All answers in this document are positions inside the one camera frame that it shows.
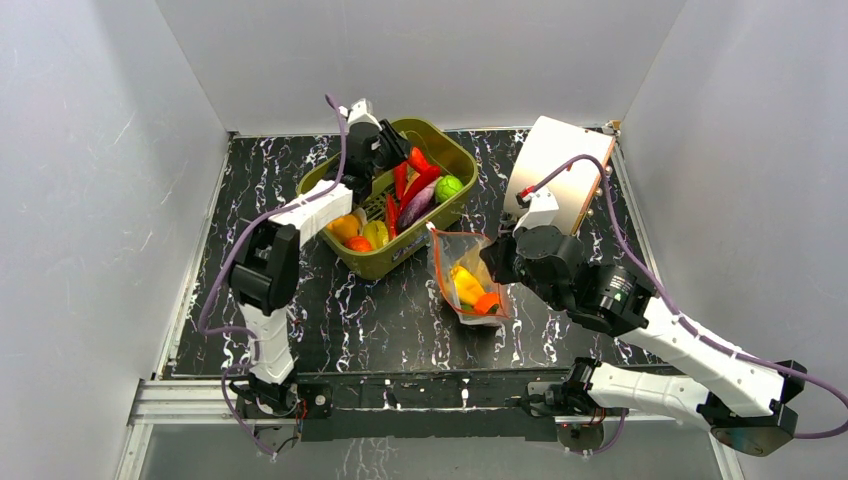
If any purple cable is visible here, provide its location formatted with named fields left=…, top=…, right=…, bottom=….
left=197, top=93, right=349, bottom=458
left=519, top=154, right=848, bottom=441

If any white cylindrical appliance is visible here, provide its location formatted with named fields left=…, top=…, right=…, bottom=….
left=503, top=116, right=616, bottom=235

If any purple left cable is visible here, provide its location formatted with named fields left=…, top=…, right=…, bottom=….
left=197, top=93, right=349, bottom=458

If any olive green plastic bin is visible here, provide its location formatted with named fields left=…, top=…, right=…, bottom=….
left=318, top=117, right=479, bottom=280

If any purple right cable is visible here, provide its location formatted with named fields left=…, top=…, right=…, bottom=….
left=519, top=154, right=848, bottom=441

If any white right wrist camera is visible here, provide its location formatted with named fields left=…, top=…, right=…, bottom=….
left=513, top=186, right=559, bottom=235

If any yellow toy pepper small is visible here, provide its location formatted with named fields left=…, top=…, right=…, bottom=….
left=326, top=214, right=362, bottom=244

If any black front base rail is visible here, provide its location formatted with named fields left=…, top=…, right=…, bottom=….
left=295, top=368, right=570, bottom=442

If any yellow toy bell pepper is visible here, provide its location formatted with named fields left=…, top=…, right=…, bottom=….
left=450, top=265, right=486, bottom=307

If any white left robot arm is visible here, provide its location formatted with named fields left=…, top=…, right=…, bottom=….
left=228, top=119, right=411, bottom=416

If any clear zip bag orange zipper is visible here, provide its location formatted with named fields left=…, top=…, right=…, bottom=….
left=426, top=222, right=509, bottom=327

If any yellow green toy fruit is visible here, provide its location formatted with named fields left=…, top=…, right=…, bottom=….
left=362, top=220, right=391, bottom=250

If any red toy chili pepper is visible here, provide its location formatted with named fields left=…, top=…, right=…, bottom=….
left=399, top=166, right=441, bottom=212

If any red toy tomato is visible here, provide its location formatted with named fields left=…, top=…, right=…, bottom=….
left=344, top=236, right=373, bottom=253

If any green toy lime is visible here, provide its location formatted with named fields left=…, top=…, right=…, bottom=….
left=434, top=175, right=464, bottom=204

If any orange toy fruit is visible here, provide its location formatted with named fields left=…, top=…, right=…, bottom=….
left=473, top=292, right=501, bottom=315

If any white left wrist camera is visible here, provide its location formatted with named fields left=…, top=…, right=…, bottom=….
left=346, top=98, right=381, bottom=130

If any purple toy eggplant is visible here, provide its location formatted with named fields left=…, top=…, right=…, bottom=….
left=397, top=179, right=438, bottom=232

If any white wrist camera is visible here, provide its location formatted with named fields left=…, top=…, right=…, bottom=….
left=346, top=98, right=381, bottom=130
left=513, top=186, right=559, bottom=235

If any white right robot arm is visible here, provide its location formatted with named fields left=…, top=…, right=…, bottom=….
left=480, top=226, right=805, bottom=457

